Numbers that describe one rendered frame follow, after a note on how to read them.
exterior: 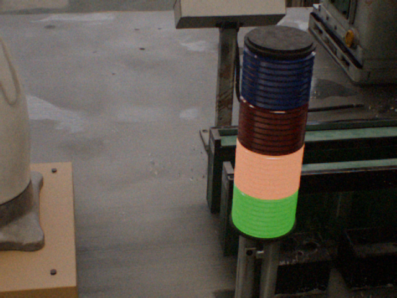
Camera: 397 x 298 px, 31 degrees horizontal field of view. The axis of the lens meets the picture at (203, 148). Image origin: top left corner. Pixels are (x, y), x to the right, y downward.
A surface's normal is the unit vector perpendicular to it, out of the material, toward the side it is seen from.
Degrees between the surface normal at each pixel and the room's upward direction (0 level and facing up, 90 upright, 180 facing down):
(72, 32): 0
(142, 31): 0
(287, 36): 0
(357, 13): 90
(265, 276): 90
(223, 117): 90
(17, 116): 84
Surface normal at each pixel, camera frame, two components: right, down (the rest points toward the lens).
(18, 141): 0.93, 0.18
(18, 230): 0.20, -0.74
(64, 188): 0.04, -0.88
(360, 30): -0.98, 0.05
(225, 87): 0.17, 0.51
